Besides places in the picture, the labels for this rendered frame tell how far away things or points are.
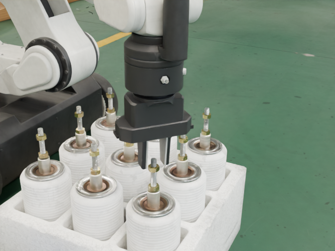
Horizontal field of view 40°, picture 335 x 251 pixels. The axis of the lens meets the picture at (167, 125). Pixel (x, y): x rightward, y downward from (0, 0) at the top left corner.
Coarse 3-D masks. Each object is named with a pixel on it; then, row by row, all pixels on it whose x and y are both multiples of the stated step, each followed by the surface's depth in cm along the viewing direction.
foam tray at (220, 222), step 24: (240, 168) 104; (216, 192) 95; (240, 192) 104; (0, 216) 87; (24, 216) 87; (216, 216) 89; (240, 216) 109; (0, 240) 91; (24, 240) 87; (48, 240) 84; (72, 240) 81; (96, 240) 81; (120, 240) 82; (192, 240) 81; (216, 240) 93
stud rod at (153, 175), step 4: (152, 160) 75; (156, 160) 75; (152, 164) 75; (156, 164) 75; (156, 172) 76; (152, 176) 76; (156, 176) 76; (152, 180) 76; (156, 180) 77; (152, 184) 77; (156, 184) 77
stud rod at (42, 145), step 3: (39, 129) 84; (42, 129) 84; (39, 132) 84; (42, 132) 84; (39, 135) 84; (42, 135) 85; (39, 141) 85; (42, 141) 85; (39, 144) 85; (42, 144) 85; (42, 147) 85; (42, 150) 86; (42, 153) 86
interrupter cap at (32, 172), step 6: (36, 162) 90; (54, 162) 90; (60, 162) 90; (30, 168) 88; (36, 168) 89; (54, 168) 89; (60, 168) 89; (30, 174) 86; (36, 174) 87; (42, 174) 87; (48, 174) 87; (54, 174) 86; (60, 174) 86; (36, 180) 85; (42, 180) 85; (48, 180) 85
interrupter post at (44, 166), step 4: (48, 156) 87; (40, 160) 86; (44, 160) 86; (48, 160) 87; (40, 164) 86; (44, 164) 86; (48, 164) 87; (40, 168) 87; (44, 168) 87; (48, 168) 87; (40, 172) 87; (44, 172) 87; (48, 172) 88
